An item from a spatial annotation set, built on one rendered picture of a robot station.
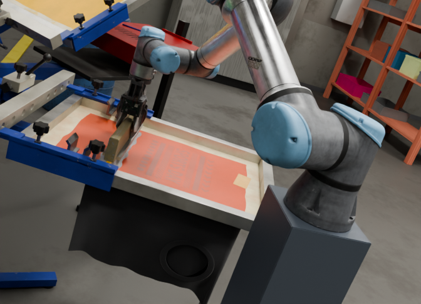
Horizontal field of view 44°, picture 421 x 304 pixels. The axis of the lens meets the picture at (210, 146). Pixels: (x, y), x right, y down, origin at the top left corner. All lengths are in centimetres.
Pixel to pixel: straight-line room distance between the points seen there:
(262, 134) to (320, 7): 809
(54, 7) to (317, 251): 172
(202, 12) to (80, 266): 486
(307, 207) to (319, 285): 17
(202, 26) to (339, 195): 612
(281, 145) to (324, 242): 24
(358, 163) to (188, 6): 608
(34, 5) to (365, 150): 177
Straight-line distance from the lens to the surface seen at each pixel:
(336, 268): 111
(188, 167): 173
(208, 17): 706
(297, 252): 105
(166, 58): 147
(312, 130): 93
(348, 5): 894
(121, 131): 157
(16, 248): 280
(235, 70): 729
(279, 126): 92
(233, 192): 166
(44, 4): 246
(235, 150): 196
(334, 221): 106
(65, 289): 260
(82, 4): 241
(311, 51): 909
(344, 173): 103
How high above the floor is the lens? 162
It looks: 20 degrees down
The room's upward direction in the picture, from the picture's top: 19 degrees clockwise
